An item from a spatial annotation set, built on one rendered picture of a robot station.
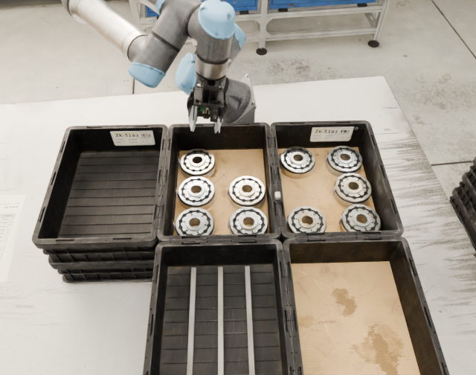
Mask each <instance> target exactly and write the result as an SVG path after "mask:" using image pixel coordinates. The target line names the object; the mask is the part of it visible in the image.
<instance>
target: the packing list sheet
mask: <svg viewBox="0 0 476 375"><path fill-rule="evenodd" d="M26 196H27V194H19V195H0V283H1V282H7V277H8V273H9V269H10V263H11V259H12V255H13V248H14V245H15V241H16V234H17V230H18V226H19V220H20V216H21V212H22V208H23V205H24V203H25V199H26Z"/></svg>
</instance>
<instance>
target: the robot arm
mask: <svg viewBox="0 0 476 375"><path fill-rule="evenodd" d="M61 1H62V4H63V6H64V7H65V9H66V10H67V12H68V13H69V14H70V15H71V16H72V17H73V18H74V19H75V20H76V21H78V22H79V23H82V24H87V25H88V26H89V27H90V28H91V29H92V30H93V31H95V32H96V33H97V34H98V35H100V36H101V37H102V38H103V39H104V40H106V41H107V42H108V43H109V44H110V45H111V46H112V47H113V48H115V49H116V50H117V51H118V52H119V53H121V54H122V55H123V56H124V57H125V58H127V59H128V61H130V62H131V63H130V67H129V70H128V72H129V74H130V75H131V76H132V77H133V78H135V79H136V80H137V81H138V82H140V83H142V84H144V85H145V86H147V87H150V88H155V87H157V86H158V84H159V83H160V82H161V81H162V79H163V78H164V77H165V76H166V73H167V71H168V69H169V67H170V66H171V65H172V63H173V61H174V59H175V58H176V56H177V55H178V53H179V51H180V50H181V48H182V47H183V45H184V43H185V42H186V41H187V38H188V37H190V38H191V39H192V43H193V45H194V46H196V51H195V52H194V53H187V54H186V55H185V57H183V58H182V60H181V62H180V63H179V65H178V68H177V72H176V85H177V87H178V88H179V89H181V90H182V91H183V92H184V93H185V94H187V95H189V97H188V99H187V110H188V120H189V125H190V130H191V131H193V132H194V131H195V128H196V122H197V120H198V117H199V118H200V117H203V119H209V118H210V122H214V124H213V128H214V133H217V132H218V131H219V133H220V127H221V125H222V122H224V123H233V122H234V121H236V120H237V119H238V118H239V117H240V116H241V115H242V114H243V112H244V111H245V110H246V108H247V106H248V104H249V101H250V99H251V89H250V87H249V86H248V85H247V84H246V83H244V82H242V81H238V80H233V79H230V78H227V77H226V74H227V72H228V69H229V67H230V65H231V63H232V62H233V61H234V59H235V58H236V56H237V54H238V53H239V52H240V51H241V50H242V47H243V45H244V44H245V41H246V35H245V33H244V32H243V31H242V29H241V28H240V27H239V26H238V25H237V24H236V23H235V22H234V21H235V11H234V9H233V8H232V6H230V5H229V3H227V2H225V1H220V0H207V1H205V2H201V1H199V0H139V1H141V2H142V3H144V4H145V5H146V6H147V7H149V8H151V9H152V10H154V11H155V12H156V13H157V14H159V15H160V16H159V18H158V20H157V22H156V23H155V25H154V27H153V28H152V30H151V31H150V33H149V35H148V34H147V33H145V32H144V31H143V30H141V29H140V28H139V27H138V26H137V25H135V24H134V23H132V22H131V21H129V20H128V19H127V18H126V17H125V16H123V15H122V14H121V13H119V12H118V11H117V10H116V9H114V8H113V7H112V6H111V5H109V4H108V3H106V2H105V1H104V0H61Z"/></svg>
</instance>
